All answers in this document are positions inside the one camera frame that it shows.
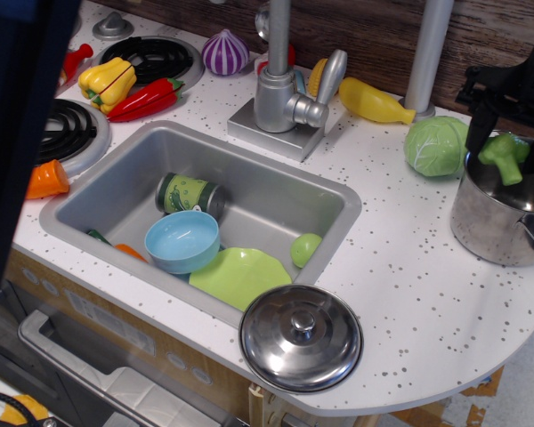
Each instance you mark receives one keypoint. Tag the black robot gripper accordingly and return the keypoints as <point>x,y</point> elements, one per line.
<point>492,93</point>

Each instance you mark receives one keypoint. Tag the green toy broccoli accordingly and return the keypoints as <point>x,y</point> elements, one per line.
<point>505,151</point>

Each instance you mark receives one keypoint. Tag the stainless steel pot lid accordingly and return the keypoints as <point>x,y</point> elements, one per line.
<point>300,339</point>

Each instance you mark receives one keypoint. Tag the green toy cabbage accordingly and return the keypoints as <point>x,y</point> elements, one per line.
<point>435,147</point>

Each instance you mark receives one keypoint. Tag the grey metal pole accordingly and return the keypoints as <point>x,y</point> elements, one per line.
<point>431,39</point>

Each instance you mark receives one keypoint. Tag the yellow toy squash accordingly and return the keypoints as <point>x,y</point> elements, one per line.
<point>372,104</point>

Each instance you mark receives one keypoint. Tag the yellow toy corn cob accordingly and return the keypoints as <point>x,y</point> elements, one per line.
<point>315,77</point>

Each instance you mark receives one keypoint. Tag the green toy ball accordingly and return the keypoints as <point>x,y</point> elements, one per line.
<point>303,248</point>

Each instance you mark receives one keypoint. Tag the red toy item behind faucet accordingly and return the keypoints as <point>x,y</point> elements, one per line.
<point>262,60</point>

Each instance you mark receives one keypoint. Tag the silver toy faucet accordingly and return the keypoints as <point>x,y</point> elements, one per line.
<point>279,118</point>

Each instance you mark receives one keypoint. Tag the purple striped toy onion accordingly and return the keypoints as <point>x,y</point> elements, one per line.
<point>225,54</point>

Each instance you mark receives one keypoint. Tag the light green plastic plate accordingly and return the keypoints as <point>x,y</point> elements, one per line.
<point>237,276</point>

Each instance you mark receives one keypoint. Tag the grey toy sink basin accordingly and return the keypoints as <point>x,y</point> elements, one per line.
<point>268,205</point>

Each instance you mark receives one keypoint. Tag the green label toy can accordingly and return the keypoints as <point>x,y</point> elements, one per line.
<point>176,193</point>

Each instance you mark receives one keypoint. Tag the light blue plastic bowl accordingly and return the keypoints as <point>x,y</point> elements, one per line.
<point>183,242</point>

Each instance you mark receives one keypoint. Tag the red toy chili pepper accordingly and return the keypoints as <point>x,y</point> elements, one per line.
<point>153,98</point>

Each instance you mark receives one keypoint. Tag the back right black burner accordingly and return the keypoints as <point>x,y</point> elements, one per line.
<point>155,57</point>

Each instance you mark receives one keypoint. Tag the black burner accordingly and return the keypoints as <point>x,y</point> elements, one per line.
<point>155,57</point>
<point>76,134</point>

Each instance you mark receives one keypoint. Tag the orange toy carrot in sink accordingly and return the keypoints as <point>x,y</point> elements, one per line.
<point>130,251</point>

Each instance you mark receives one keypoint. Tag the yellow toy bell pepper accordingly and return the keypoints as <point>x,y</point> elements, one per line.
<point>107,84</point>

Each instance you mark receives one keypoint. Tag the grey stove knob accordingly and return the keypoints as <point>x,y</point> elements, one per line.
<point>113,27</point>

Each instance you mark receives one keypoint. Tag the dark green toy in sink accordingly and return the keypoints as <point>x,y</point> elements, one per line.
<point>98,236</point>

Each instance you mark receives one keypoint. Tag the front left black burner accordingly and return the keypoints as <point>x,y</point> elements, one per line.
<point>76,134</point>

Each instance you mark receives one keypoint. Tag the red toy ketchup bottle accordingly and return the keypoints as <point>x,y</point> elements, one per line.
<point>72,61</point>

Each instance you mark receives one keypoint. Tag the orange toy carrot piece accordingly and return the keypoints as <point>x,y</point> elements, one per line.
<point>48,179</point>

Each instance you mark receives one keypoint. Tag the silver oven door handle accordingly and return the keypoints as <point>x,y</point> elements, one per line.
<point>117,378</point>

